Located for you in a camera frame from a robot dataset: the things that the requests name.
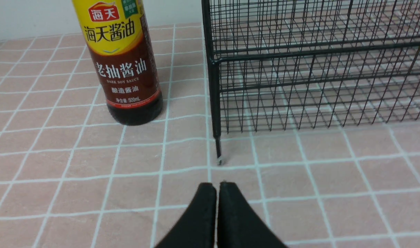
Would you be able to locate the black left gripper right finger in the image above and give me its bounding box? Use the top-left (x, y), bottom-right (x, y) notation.
top-left (217, 182), bottom-right (287, 248)

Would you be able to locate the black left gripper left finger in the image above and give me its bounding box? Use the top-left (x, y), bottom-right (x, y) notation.
top-left (156, 183), bottom-right (217, 248)

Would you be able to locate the dark soy sauce bottle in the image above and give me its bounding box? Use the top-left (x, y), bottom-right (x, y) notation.
top-left (72, 0), bottom-right (163, 126)

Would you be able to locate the black wire shelf rack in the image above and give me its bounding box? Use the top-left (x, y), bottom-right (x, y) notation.
top-left (201, 0), bottom-right (420, 165)

